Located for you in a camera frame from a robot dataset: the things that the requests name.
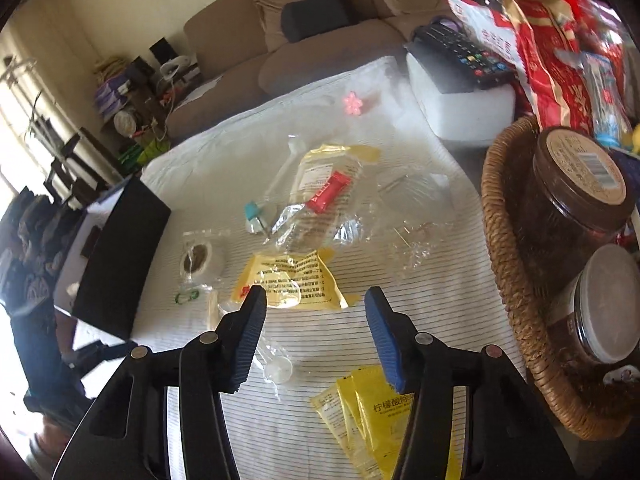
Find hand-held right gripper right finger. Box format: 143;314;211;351
364;286;576;480

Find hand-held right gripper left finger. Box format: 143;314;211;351
52;285;268;480

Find yellow printed sheet bag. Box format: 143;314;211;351
234;249;349;311

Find black storage box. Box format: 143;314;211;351
52;176;172;341

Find clear plastic spoon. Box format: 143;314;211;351
215;300;295;386

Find wooden chopsticks in clear wrapper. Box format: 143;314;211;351
206;287;221;333

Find white striped tablecloth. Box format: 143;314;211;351
55;55;528;480

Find yellow sachet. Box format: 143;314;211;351
350;364;473;480
310;384;366;448
336;375;381;461

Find white tape roll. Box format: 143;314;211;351
179;239;226;278

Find small teal bottle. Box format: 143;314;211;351
244;201;268;233

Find clear plastic wrappers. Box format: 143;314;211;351
370;170;456;271

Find wicker basket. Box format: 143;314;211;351
480;115;640;442

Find red sachet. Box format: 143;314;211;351
305;171;355;215

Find clear bag with yellow label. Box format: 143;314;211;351
272;144;382;251

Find small brown box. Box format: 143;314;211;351
80;225;103;261

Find white plastic spoon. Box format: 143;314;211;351
262;135;307;201

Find green bag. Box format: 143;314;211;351
120;137;173;166

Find brown jar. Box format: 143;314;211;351
520;125;636;281

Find white-lid jar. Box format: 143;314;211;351
547;244;640;391

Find pile of clothes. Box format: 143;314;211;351
0;187;88;306

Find white plastic container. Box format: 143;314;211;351
405;37;516;148

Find dark wooden chair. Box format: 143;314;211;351
42;127;123;201

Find round white disc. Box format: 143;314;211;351
113;109;140;137

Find white papers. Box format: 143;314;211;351
177;76;226;106

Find purple tissue packs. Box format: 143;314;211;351
94;72;132;121

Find white desk lamp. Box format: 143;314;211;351
162;55;193;78

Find brown sofa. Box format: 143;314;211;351
165;0;481;148

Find black remote control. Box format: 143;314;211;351
411;22;516;92

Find black speaker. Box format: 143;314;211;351
149;37;177;63

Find red gold snack bag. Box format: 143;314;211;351
500;0;598;136

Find blue clear packet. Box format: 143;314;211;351
580;51;635;150

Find dark grey cushion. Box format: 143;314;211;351
280;0;357;43

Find white red snack bag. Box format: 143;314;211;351
440;0;523;78

